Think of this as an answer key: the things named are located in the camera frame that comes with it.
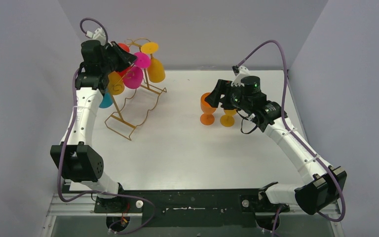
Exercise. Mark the pink wine glass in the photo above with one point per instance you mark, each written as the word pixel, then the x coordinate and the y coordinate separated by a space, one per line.
pixel 134 76

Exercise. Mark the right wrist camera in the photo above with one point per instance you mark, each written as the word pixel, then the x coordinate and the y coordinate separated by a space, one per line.
pixel 240 73

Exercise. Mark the gold wire glass rack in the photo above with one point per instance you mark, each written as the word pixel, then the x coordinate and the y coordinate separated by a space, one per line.
pixel 132 106

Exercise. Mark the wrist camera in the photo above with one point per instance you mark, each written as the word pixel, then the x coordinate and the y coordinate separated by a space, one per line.
pixel 240 73
pixel 99 34

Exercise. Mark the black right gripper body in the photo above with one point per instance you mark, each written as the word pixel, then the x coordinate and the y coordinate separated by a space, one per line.
pixel 234 98

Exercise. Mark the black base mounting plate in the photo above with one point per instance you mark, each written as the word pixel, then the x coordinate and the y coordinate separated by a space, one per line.
pixel 193 208

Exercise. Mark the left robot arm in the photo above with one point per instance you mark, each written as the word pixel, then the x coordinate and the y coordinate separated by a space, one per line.
pixel 74 156

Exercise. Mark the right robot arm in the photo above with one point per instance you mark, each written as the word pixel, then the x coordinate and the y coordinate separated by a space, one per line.
pixel 322 182

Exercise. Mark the red wine glass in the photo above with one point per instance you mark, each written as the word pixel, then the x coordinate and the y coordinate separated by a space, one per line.
pixel 125 48

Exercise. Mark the yellow wine glass left row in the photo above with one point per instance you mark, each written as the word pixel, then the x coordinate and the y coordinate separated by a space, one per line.
pixel 116 85

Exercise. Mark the orange wine glass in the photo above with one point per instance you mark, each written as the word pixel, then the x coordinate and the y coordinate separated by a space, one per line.
pixel 207 118

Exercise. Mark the blue wine glass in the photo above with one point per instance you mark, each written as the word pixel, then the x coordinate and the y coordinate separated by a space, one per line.
pixel 106 102

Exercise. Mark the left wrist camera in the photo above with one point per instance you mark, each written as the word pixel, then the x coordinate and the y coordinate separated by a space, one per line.
pixel 99 34

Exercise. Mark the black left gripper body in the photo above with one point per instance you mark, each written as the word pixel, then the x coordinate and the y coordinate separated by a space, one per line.
pixel 115 55

